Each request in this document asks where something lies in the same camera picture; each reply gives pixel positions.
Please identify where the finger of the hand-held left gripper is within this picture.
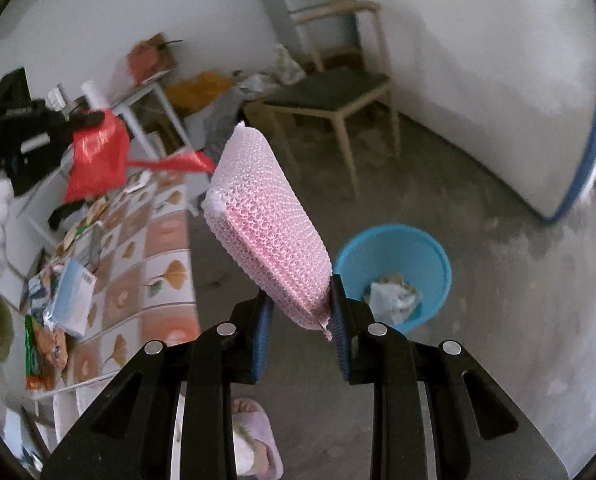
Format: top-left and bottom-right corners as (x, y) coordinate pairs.
(52, 110), (106, 133)

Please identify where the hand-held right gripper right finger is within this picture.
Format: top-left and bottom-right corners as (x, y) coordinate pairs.
(328, 274), (574, 480)

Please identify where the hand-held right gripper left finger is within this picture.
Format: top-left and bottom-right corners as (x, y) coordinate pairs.
(40, 290), (279, 480)

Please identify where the red plastic bag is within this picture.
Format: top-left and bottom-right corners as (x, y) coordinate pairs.
(64, 109), (217, 205)

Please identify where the white tissue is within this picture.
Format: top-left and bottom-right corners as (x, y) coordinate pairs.
(365, 280), (423, 326)

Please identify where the beige cloth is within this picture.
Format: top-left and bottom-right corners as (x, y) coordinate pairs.
(378, 272), (419, 291)

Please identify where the blue plastic basket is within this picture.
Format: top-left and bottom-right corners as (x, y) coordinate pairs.
(334, 224), (453, 338)

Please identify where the pink mesh sponge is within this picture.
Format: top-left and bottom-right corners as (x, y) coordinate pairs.
(201, 121), (335, 343)

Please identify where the green snack bag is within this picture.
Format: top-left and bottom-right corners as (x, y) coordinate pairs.
(24, 314), (46, 393)

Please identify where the large navy snack bag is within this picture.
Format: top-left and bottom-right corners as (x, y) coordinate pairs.
(26, 265), (71, 393)

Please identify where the white paper roll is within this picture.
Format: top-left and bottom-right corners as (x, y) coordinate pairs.
(82, 80), (109, 111)

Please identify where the white metal shelf table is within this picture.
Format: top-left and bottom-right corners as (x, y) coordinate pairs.
(15, 72), (196, 241)

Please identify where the pink slipper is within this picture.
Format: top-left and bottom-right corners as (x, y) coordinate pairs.
(230, 397), (285, 478)

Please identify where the pink plastic bag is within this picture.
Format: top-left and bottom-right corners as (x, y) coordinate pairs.
(112, 34), (179, 86)

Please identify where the small tan snack packet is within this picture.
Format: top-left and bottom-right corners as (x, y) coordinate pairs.
(55, 225), (86, 261)

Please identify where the yellow plastic bag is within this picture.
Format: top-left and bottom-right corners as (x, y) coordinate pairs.
(165, 72), (233, 113)

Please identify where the grey translucent plastic bag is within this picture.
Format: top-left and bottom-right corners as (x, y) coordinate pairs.
(203, 85), (249, 161)

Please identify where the ginkgo patterned tablecloth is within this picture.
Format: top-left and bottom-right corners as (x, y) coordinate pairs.
(25, 170), (201, 401)

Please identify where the light blue carton box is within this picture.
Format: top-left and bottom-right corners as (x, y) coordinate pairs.
(42, 258), (97, 339)

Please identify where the white green plastic bag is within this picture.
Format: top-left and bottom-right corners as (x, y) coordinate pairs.
(273, 42), (306, 86)

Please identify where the wooden chair dark seat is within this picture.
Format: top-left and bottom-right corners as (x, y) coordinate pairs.
(245, 0), (401, 201)

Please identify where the white board blue edge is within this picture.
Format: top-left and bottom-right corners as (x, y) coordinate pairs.
(345, 0), (596, 223)

